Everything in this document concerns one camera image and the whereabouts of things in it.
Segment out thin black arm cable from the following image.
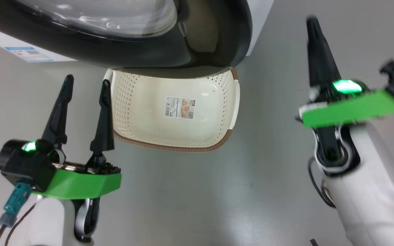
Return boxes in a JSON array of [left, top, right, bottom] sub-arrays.
[[307, 156, 337, 209]]

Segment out barcode sticker in basket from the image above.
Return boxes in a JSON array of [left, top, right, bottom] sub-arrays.
[[164, 96, 197, 120]]

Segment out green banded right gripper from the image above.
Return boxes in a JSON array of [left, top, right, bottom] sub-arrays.
[[294, 15, 394, 128]]

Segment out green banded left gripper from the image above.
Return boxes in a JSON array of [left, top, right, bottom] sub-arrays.
[[33, 74, 122, 200]]

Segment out cream perforated laundry basket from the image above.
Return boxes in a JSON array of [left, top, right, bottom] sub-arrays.
[[103, 67, 241, 153]]

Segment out black glass washing machine door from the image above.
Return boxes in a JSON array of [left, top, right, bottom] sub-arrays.
[[0, 0, 253, 69]]

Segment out white front-load washing machine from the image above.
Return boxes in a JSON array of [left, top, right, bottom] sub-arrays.
[[0, 0, 274, 63]]

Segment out teal plug left camera cable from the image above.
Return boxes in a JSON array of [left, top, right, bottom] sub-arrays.
[[0, 182, 37, 246]]

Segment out blue energy label sticker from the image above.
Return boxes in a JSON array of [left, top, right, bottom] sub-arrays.
[[5, 46, 54, 63]]

